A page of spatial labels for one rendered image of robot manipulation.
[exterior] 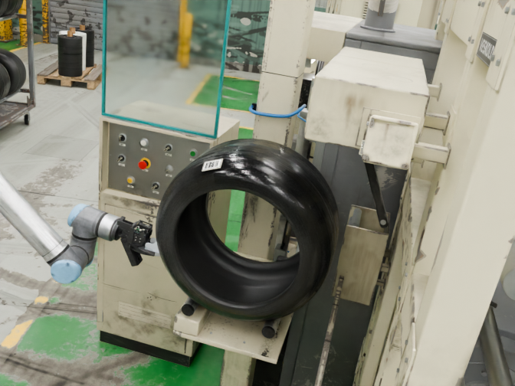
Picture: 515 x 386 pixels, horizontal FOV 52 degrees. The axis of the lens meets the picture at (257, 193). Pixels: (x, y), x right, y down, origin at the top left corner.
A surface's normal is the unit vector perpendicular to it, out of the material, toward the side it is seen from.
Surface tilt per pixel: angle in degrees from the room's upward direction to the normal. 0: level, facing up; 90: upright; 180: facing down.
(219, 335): 0
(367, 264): 90
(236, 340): 0
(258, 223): 90
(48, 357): 0
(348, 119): 90
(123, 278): 90
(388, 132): 72
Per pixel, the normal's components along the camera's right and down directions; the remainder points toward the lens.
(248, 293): 0.04, -0.93
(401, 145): -0.20, 0.05
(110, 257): -0.26, 0.36
